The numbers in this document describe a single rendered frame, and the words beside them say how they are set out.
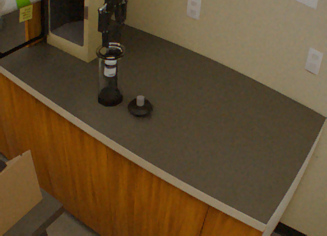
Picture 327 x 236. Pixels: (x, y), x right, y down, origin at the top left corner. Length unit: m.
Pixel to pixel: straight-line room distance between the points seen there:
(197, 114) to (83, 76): 0.51
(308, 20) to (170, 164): 0.82
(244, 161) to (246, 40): 0.61
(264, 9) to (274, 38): 0.14
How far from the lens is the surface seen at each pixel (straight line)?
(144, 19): 2.12
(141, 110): 1.52
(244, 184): 1.37
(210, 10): 1.86
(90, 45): 1.81
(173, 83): 1.73
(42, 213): 1.25
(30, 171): 1.17
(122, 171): 1.58
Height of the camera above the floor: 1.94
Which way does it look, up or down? 40 degrees down
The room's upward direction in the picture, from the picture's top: 6 degrees clockwise
